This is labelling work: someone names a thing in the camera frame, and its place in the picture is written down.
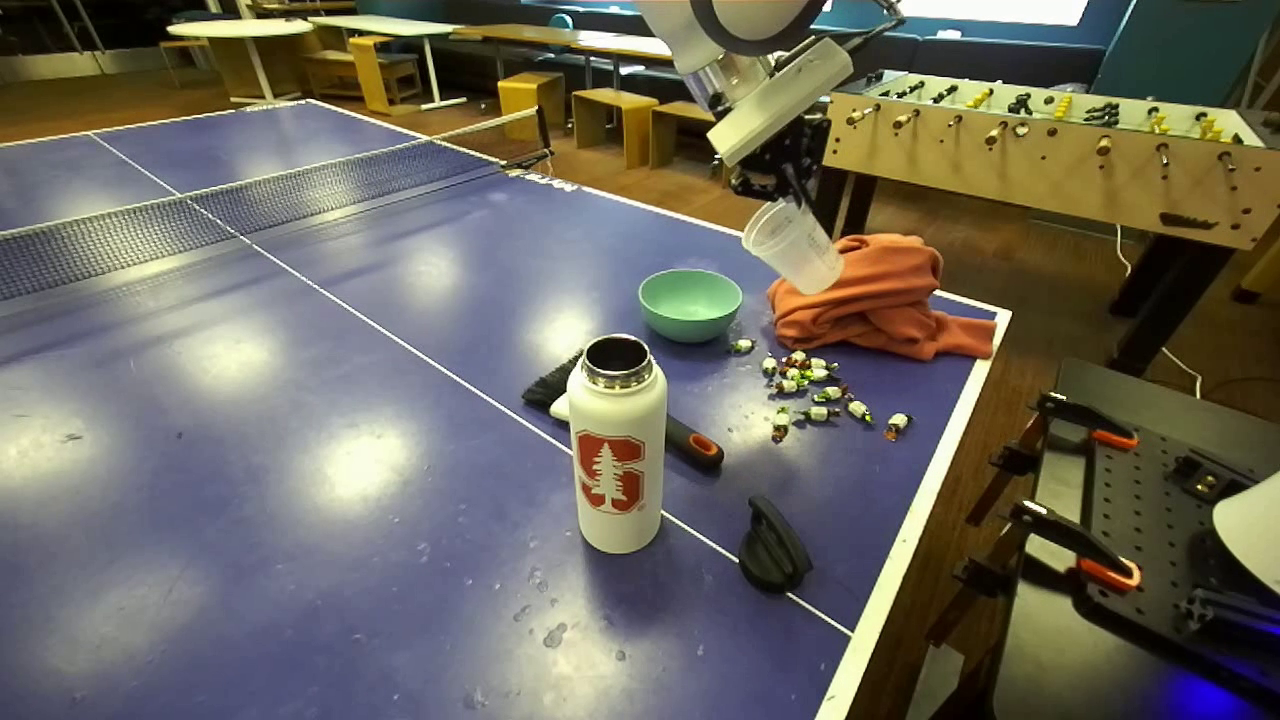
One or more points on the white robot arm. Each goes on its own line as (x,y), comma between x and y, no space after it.
(703,34)

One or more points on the teal green bowl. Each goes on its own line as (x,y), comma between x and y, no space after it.
(689,306)

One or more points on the wooden foosball table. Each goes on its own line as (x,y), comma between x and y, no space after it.
(1202,182)

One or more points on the table tennis net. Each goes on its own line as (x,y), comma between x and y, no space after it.
(117,199)

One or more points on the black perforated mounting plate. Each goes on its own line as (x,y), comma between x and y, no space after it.
(1155,501)

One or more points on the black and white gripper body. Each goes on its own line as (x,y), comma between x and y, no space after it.
(756,101)

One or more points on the small black object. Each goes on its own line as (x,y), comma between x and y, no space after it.
(774,556)

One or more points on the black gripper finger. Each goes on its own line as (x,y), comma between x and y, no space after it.
(799,186)

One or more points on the orange cloth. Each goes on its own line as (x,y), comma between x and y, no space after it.
(880,301)

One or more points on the clear plastic cup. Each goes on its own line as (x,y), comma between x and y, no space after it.
(795,244)

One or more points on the yellow wooden stool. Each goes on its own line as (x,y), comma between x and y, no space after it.
(536,91)

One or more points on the orange handled clamp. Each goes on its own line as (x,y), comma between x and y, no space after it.
(1083,424)
(1094,556)

